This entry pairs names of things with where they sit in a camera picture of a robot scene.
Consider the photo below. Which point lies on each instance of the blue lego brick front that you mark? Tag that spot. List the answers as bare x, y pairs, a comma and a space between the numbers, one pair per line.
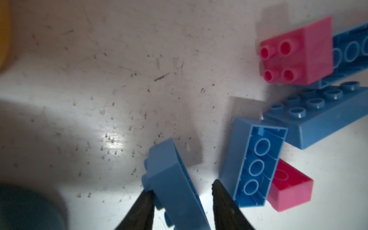
167, 177

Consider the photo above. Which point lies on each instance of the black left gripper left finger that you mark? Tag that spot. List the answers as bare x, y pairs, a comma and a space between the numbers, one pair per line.
141, 214

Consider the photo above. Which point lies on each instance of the pink lego brick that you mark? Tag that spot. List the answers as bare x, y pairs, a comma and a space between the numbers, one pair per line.
299, 57
290, 188

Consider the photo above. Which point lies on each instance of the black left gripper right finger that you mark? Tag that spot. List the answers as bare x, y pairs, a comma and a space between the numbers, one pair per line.
227, 215

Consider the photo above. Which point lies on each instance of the near yellow plastic bin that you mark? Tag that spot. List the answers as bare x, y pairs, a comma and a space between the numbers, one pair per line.
5, 31

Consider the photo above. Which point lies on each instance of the blue lego brick large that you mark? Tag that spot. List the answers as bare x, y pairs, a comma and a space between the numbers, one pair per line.
251, 161

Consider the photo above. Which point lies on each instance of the pink lego brick front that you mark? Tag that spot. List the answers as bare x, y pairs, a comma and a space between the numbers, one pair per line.
290, 188

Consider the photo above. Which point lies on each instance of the dark teal plastic bin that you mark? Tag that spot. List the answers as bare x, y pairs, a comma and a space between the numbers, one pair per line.
24, 209

